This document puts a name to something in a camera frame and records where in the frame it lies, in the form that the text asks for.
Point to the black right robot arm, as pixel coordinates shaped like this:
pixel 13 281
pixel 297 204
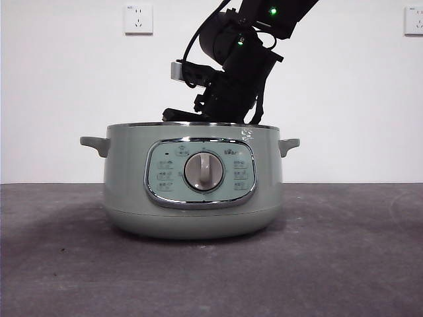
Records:
pixel 244 66

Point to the sage green electric cooking pot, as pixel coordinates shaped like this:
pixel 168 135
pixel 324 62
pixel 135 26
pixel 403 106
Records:
pixel 132 185

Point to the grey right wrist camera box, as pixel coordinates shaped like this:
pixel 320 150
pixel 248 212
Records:
pixel 176 71

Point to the white wall socket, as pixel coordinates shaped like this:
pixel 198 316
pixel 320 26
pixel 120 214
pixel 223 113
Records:
pixel 138 20
pixel 414 20

